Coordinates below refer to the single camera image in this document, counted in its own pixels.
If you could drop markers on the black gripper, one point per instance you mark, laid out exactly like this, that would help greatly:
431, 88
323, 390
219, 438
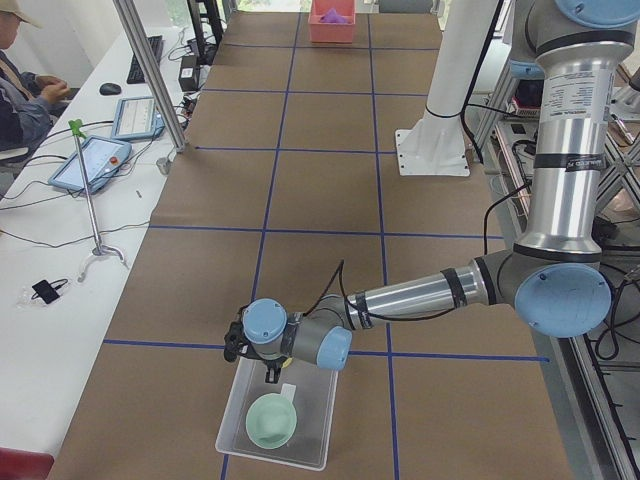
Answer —
268, 361

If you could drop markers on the pale green bowl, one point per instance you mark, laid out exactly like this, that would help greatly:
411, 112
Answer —
271, 421

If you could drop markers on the purple cloth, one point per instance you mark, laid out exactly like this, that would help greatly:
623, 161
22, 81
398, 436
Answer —
333, 17

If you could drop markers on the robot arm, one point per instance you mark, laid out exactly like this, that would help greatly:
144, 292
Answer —
550, 276

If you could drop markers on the white label in box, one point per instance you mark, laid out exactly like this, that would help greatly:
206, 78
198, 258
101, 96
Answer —
288, 391

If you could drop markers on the clear plastic box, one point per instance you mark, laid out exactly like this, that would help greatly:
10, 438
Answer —
314, 403

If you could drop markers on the black power adapter box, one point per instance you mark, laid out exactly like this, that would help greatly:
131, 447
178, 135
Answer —
189, 73

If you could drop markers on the small black device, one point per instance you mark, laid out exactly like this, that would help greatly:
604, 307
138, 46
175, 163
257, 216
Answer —
48, 291

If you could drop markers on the red chair corner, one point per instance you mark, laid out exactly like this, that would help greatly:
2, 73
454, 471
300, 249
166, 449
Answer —
18, 464

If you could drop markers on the near teach pendant tablet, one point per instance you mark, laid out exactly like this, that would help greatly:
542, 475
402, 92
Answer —
103, 158

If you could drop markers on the teach pendant tablet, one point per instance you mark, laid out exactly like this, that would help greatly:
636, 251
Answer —
137, 118
103, 158

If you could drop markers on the far teach pendant tablet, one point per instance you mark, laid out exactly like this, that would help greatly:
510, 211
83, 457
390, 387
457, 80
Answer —
137, 118

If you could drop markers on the metal stand with green clip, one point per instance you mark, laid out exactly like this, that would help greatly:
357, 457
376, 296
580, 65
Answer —
100, 251

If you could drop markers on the black computer mouse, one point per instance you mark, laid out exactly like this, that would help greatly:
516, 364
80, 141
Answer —
110, 89

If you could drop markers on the pink plastic bin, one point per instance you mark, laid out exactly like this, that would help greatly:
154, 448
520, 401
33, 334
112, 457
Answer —
332, 33

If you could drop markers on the seated person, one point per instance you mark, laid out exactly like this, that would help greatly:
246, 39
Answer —
29, 101

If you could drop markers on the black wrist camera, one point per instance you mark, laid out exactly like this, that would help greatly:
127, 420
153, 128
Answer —
235, 344

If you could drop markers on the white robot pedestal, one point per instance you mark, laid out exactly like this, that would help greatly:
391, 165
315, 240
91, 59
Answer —
469, 63

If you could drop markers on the aluminium frame post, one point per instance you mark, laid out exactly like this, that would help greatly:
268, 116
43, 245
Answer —
134, 30

